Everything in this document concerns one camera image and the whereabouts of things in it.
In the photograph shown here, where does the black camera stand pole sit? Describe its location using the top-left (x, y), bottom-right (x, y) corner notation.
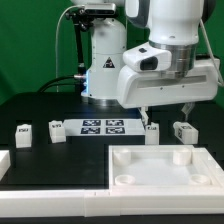
top-left (66, 7), bottom-right (92, 79)

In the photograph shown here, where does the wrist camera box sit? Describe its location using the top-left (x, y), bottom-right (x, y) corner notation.
top-left (123, 43), bottom-right (172, 72)

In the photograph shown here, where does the white square table top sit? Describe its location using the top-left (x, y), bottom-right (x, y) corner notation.
top-left (109, 145), bottom-right (224, 196)

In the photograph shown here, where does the white thin cable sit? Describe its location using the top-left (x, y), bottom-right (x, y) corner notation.
top-left (55, 4), bottom-right (84, 93)

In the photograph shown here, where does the white marker base plate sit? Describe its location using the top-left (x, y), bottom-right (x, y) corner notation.
top-left (63, 119), bottom-right (145, 136)

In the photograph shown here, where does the black camera on mount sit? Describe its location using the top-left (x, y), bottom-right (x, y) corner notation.
top-left (84, 3), bottom-right (116, 16)

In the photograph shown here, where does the white U-shaped fence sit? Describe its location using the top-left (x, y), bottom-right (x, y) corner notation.
top-left (0, 147), bottom-right (224, 218)

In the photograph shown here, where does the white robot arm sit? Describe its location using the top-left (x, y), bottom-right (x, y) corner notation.
top-left (71, 0), bottom-right (221, 108)

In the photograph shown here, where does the black cable bundle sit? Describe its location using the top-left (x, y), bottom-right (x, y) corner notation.
top-left (37, 75), bottom-right (88, 93)

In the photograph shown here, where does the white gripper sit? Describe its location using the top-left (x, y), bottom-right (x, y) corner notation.
top-left (117, 58), bottom-right (220, 126)

